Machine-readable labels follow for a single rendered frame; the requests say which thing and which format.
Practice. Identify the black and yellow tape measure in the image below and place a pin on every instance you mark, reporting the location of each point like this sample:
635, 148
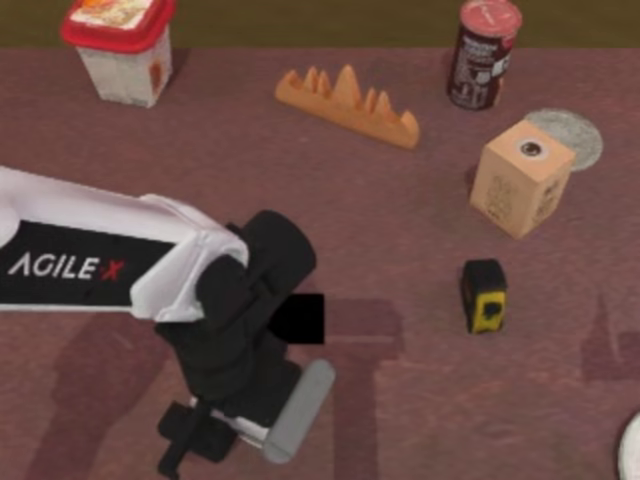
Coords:
485, 295

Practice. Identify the orange mountain-shaped wooden block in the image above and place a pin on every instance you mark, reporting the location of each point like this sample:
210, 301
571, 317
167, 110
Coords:
350, 107

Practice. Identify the white tub with red lid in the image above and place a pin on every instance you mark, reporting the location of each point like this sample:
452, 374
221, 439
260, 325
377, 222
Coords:
127, 55

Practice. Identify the tan wooden box with hole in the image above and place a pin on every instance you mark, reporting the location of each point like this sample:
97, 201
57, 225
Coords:
522, 182

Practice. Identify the white round plate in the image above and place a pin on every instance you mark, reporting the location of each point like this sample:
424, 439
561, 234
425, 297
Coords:
631, 447

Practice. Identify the dark red cylindrical can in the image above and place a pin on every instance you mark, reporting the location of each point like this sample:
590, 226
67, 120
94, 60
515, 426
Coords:
480, 60

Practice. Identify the grey round coaster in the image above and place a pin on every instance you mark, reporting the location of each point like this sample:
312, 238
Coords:
580, 132

